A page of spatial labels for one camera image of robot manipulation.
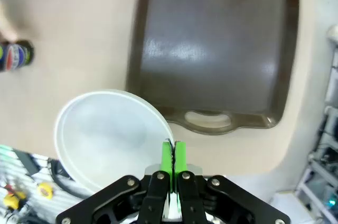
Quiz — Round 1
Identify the grey striped mat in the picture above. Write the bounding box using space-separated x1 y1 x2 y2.
0 143 89 224

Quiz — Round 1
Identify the yellow round object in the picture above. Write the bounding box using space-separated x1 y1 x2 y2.
3 191 27 210
36 182 54 199

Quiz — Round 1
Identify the black cable loop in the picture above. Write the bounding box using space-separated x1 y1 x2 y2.
49 159 90 201

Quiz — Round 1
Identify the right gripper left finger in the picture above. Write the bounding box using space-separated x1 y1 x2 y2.
55 141 174 224

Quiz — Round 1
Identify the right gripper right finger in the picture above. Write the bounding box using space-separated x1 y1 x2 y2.
173 141 290 224

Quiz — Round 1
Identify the pale grey bowl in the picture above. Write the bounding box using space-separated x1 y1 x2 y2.
54 89 175 200

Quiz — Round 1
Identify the brown plastic tray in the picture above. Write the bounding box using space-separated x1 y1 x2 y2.
125 0 301 136

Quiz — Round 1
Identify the metal shelving rack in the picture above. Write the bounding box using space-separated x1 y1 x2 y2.
295 102 338 210

